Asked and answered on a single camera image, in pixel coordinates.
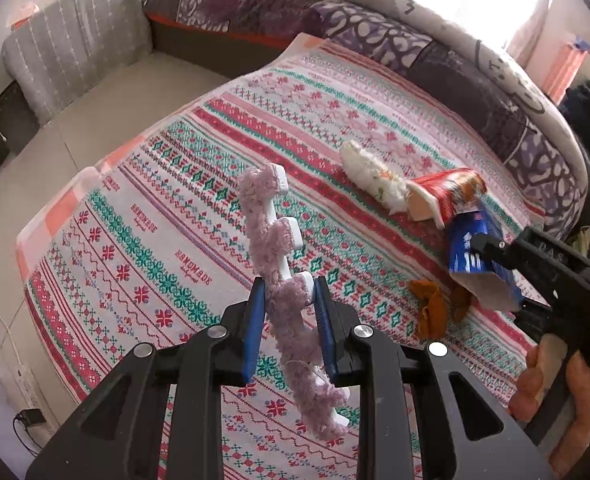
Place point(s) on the person's right hand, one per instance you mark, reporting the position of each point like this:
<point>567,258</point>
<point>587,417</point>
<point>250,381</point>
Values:
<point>582,410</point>

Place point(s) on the purple fuzzy strip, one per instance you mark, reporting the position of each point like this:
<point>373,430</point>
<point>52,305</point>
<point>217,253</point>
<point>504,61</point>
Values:
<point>280,285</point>

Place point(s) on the grey striped cushion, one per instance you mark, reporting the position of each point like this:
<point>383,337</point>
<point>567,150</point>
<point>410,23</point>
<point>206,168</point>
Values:
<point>75,45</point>

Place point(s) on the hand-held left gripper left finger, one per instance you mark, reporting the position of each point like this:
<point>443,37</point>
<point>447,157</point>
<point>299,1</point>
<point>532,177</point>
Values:
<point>252,330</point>

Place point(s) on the light curtain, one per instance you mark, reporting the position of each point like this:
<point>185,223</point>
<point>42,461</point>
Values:
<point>540,10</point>

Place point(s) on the orange sock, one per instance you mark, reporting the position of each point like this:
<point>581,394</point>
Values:
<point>430,310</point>

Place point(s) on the white fuzzy sock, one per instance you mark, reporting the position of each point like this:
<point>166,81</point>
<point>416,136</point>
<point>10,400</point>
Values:
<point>370,170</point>

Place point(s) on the orange checked table cover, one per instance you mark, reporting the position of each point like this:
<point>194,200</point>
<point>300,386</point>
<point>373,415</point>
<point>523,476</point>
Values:
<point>60,210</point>

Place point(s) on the bed with purple sheet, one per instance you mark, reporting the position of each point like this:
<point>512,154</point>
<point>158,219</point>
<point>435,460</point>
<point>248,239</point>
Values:
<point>375,35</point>

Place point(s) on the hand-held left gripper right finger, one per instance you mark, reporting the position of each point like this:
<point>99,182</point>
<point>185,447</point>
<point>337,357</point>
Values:
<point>325,330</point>

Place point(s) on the white power strip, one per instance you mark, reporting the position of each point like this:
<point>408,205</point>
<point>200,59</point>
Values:
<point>27,385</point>

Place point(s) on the pink cabinet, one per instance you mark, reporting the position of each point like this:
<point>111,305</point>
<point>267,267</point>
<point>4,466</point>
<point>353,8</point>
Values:
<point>570,70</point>

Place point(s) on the patterned knit tablecloth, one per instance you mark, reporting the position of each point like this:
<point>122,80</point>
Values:
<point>175,210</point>

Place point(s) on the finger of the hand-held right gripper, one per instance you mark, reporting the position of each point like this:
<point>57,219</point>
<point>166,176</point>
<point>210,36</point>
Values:
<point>495,252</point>

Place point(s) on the black power adapter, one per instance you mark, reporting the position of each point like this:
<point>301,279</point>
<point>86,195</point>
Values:
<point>30,417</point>

